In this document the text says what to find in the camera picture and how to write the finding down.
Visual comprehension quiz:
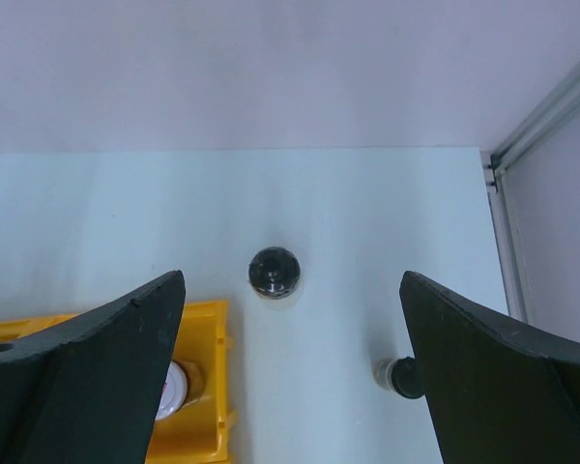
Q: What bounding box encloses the yellow six-compartment tray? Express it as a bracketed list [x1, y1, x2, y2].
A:
[0, 298, 236, 464]

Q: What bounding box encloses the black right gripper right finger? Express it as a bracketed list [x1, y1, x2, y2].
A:
[399, 271, 580, 463]

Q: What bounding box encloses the black-cap squeeze bottle right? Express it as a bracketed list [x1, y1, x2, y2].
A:
[247, 246, 304, 311]

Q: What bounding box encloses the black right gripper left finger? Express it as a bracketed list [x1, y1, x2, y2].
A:
[0, 271, 186, 463]

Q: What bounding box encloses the dark spice shaker upper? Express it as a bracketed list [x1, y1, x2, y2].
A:
[374, 357, 424, 399]

